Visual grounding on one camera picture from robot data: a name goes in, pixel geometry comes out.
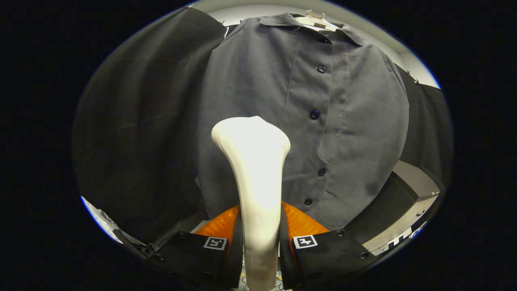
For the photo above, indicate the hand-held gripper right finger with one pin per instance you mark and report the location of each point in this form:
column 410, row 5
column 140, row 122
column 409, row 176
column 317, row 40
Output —
column 286, row 258

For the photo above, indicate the black backdrop cloth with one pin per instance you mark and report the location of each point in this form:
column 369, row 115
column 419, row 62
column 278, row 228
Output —
column 141, row 121

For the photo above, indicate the grey cabinet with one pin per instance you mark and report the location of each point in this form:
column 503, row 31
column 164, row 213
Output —
column 412, row 182

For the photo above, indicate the grey button shirt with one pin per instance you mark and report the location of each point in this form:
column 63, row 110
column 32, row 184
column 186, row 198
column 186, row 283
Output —
column 363, row 121

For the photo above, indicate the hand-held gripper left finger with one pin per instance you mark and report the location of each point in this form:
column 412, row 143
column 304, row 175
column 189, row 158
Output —
column 235, row 258

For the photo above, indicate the cream clothes hanger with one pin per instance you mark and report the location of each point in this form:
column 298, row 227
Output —
column 317, row 22

